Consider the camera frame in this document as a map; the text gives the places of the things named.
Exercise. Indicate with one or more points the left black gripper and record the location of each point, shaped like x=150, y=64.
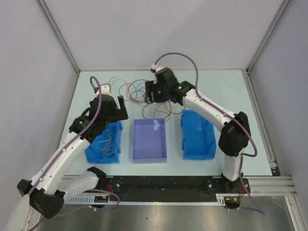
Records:
x=120, y=114

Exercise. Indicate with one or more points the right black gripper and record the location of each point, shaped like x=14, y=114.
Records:
x=148, y=89

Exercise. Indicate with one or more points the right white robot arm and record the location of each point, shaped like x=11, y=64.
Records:
x=234, y=128

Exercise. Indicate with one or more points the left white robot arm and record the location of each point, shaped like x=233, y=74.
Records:
x=46, y=195

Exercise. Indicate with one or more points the left blue bin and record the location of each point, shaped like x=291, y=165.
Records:
x=106, y=149

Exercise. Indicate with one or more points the blue bin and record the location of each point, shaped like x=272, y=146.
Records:
x=106, y=149
x=199, y=142

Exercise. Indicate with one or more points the middle purple tray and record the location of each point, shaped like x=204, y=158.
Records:
x=149, y=141

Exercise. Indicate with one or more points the right blue bin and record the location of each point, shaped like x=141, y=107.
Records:
x=199, y=142

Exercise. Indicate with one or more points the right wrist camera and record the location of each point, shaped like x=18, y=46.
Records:
x=155, y=68

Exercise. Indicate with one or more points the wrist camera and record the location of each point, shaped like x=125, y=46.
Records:
x=155, y=68
x=104, y=89

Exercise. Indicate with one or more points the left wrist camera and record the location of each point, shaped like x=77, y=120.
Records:
x=104, y=89

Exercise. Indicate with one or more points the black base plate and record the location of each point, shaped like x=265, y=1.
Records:
x=171, y=189

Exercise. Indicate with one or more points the slotted cable duct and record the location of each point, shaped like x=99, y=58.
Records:
x=93, y=199

